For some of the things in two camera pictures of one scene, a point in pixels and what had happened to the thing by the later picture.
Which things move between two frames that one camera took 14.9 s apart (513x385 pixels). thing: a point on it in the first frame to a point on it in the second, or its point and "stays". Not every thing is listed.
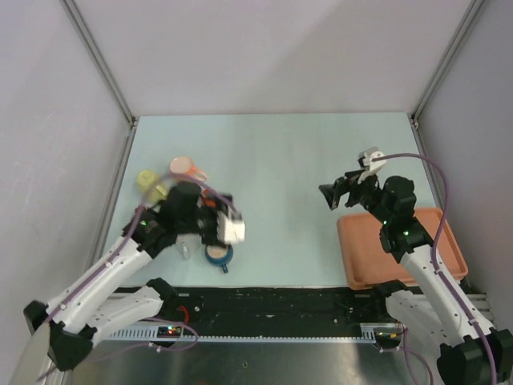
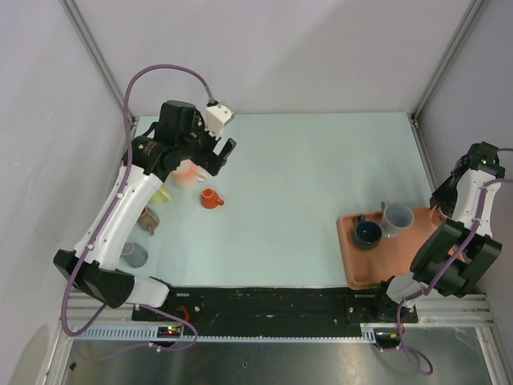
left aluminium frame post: [101, 62] stays
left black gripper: [212, 237] to [210, 160]
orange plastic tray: [366, 262] stays
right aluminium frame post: [445, 63] stays
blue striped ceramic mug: [219, 256] to [367, 233]
